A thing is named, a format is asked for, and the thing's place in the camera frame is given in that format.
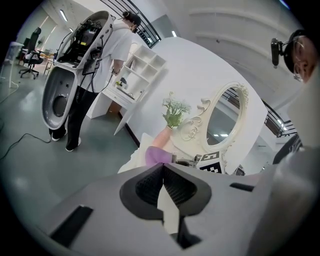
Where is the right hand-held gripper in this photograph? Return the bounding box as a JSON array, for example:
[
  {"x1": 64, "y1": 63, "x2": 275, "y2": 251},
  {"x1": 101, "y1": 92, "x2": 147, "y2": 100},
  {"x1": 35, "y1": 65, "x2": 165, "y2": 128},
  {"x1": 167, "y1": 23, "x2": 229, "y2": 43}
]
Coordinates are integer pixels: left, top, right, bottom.
[{"x1": 176, "y1": 151, "x2": 224, "y2": 174}]

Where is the person's black printed shirt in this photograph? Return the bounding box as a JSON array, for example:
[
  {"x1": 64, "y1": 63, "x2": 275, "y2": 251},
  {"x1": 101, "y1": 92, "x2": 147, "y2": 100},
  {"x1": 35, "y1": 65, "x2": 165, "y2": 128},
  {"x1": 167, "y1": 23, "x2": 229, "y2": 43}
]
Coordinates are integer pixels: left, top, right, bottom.
[{"x1": 272, "y1": 133, "x2": 305, "y2": 166}]

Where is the cream dressing table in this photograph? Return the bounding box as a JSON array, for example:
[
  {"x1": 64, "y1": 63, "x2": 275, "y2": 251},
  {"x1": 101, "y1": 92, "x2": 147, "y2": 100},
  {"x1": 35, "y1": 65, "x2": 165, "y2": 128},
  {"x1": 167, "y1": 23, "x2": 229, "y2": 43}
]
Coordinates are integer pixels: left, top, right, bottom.
[{"x1": 117, "y1": 132, "x2": 176, "y2": 175}]

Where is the person's head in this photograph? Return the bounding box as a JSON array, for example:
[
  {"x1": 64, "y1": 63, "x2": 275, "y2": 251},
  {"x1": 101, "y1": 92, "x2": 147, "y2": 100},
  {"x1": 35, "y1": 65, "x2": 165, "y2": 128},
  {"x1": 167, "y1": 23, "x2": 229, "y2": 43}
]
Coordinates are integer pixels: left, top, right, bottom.
[{"x1": 284, "y1": 29, "x2": 320, "y2": 83}]

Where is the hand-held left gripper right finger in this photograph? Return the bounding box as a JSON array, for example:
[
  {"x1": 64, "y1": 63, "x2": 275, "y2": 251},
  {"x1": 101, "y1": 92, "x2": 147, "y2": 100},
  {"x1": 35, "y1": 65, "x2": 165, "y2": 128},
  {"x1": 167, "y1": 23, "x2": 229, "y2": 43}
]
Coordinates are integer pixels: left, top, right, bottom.
[{"x1": 163, "y1": 162, "x2": 274, "y2": 256}]

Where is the black head-mounted camera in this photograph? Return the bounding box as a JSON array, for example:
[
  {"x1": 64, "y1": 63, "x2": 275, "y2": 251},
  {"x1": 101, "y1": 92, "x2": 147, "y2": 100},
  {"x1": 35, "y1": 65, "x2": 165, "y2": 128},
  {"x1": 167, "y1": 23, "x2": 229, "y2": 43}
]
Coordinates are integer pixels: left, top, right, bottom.
[{"x1": 270, "y1": 37, "x2": 292, "y2": 70}]

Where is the black floor cable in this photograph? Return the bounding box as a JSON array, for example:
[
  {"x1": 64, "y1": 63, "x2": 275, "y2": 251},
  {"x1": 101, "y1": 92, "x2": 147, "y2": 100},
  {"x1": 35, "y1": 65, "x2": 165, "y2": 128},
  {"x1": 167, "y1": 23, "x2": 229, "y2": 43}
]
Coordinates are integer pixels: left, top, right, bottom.
[{"x1": 0, "y1": 133, "x2": 53, "y2": 161}]

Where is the cream ornate oval mirror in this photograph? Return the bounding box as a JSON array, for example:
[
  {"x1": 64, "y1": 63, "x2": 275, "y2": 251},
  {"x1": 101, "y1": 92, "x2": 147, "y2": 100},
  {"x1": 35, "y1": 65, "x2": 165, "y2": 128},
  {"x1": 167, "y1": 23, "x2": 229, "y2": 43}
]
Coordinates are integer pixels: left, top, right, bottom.
[{"x1": 172, "y1": 81, "x2": 251, "y2": 176}]

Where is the black office chair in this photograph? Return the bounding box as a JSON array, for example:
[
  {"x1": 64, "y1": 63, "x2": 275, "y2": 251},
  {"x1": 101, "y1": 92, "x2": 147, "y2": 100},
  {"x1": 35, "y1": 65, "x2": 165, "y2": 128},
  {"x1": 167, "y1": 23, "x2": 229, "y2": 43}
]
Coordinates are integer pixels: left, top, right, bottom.
[{"x1": 18, "y1": 26, "x2": 45, "y2": 80}]

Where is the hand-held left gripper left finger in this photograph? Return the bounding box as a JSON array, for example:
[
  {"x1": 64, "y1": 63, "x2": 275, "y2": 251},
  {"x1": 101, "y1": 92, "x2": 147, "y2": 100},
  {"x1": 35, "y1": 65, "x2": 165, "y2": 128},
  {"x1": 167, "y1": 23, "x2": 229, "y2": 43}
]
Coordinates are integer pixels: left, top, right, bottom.
[{"x1": 34, "y1": 162, "x2": 181, "y2": 256}]

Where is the purple cloth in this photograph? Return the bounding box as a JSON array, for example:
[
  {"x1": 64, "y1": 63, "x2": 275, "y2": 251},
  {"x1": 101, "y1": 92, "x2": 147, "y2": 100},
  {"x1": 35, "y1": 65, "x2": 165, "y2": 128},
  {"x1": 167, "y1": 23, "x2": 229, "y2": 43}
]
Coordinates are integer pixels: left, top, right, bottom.
[{"x1": 145, "y1": 146, "x2": 177, "y2": 167}]

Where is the white cubby shelf unit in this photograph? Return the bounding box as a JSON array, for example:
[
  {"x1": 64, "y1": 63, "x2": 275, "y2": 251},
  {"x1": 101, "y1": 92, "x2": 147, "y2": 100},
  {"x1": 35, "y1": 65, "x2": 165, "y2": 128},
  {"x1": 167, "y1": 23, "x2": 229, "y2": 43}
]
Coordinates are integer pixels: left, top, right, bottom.
[{"x1": 89, "y1": 44, "x2": 168, "y2": 137}]

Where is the pink vase with white flowers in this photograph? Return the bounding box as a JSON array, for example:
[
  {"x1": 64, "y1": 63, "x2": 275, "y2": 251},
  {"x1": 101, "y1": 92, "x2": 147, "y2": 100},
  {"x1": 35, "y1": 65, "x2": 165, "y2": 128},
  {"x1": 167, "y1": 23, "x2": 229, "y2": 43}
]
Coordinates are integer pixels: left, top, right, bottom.
[{"x1": 152, "y1": 91, "x2": 192, "y2": 151}]

